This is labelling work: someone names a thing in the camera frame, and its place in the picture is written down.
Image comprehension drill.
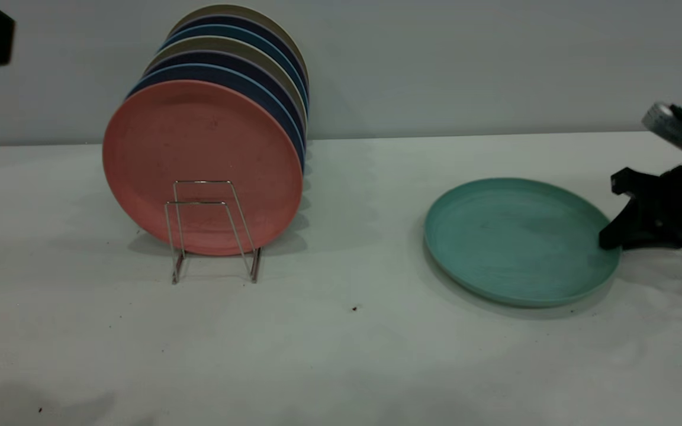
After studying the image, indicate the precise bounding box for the green round plate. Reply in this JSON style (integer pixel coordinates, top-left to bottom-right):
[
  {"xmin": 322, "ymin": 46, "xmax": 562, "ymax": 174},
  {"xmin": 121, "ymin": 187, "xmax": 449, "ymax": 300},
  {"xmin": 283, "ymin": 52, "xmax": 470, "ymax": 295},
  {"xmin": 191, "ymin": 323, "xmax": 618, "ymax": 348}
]
[{"xmin": 423, "ymin": 177, "xmax": 622, "ymax": 308}]

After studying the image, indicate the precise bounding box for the pink round plate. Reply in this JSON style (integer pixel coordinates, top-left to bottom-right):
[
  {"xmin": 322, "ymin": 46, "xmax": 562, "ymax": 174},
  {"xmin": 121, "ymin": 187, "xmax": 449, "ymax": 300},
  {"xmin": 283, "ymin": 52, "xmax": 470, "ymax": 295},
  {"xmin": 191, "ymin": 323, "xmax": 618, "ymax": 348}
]
[{"xmin": 102, "ymin": 80, "xmax": 304, "ymax": 256}]

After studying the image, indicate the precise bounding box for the dark navy plate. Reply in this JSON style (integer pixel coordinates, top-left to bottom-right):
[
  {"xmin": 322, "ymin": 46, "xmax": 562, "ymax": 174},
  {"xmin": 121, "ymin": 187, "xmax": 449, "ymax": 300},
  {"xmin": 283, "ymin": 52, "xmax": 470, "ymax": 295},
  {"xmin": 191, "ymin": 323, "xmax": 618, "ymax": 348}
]
[
  {"xmin": 169, "ymin": 15, "xmax": 310, "ymax": 89},
  {"xmin": 143, "ymin": 50, "xmax": 307, "ymax": 138}
]

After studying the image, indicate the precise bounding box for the blue plate light rim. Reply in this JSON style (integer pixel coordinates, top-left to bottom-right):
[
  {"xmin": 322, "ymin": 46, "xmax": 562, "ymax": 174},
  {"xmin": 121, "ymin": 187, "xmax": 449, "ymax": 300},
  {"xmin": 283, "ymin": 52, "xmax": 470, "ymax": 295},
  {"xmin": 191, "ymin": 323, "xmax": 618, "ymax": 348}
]
[
  {"xmin": 160, "ymin": 24, "xmax": 310, "ymax": 110},
  {"xmin": 128, "ymin": 63, "xmax": 306, "ymax": 173}
]

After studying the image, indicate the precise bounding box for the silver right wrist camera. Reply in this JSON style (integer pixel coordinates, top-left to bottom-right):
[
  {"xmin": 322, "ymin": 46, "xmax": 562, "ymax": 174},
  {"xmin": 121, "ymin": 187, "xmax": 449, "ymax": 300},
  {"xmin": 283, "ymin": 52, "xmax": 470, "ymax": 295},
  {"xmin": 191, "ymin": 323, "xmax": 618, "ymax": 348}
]
[{"xmin": 641, "ymin": 102, "xmax": 682, "ymax": 158}]

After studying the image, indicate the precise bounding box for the metal wire plate rack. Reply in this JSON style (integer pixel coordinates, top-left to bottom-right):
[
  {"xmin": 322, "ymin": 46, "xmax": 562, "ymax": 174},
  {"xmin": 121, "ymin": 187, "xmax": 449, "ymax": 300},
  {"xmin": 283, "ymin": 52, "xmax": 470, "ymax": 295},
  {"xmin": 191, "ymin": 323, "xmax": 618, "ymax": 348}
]
[{"xmin": 165, "ymin": 180, "xmax": 262, "ymax": 285}]

